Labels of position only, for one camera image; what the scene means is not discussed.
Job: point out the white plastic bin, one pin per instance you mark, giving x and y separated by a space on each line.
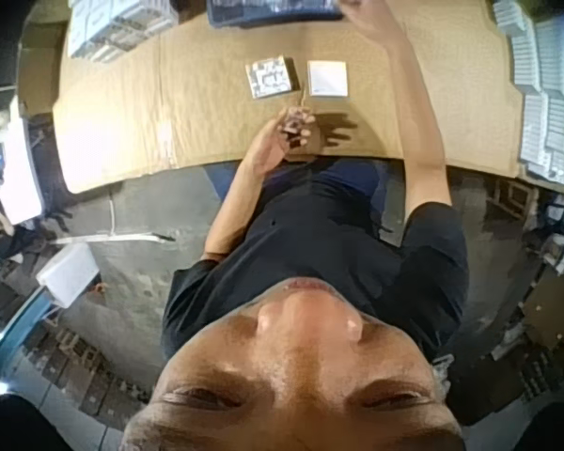
68 275

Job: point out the wooden pallet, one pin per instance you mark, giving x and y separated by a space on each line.
514 197

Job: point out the dark blue tray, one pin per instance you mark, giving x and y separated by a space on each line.
272 10

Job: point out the stack of white boxes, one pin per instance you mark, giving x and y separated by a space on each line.
115 28

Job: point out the person's left hand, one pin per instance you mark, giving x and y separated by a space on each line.
270 145

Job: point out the small dark part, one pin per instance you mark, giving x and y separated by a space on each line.
292 127

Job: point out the white side table with clutter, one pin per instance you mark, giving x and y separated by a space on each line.
16 164

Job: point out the brown cardboard sheet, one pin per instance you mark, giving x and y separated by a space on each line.
192 103

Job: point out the thin tan stick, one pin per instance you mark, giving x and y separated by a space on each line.
303 101

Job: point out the long white strip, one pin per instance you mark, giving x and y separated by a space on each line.
113 237

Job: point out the person's right hand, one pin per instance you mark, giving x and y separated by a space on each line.
371 19

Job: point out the heap of boxes and clutter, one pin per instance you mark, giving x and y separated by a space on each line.
552 263

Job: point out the pile of white ribbed cartons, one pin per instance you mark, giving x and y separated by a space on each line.
547 94

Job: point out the white square box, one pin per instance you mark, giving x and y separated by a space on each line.
328 77

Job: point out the open box of small parts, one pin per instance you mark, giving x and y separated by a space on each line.
272 77

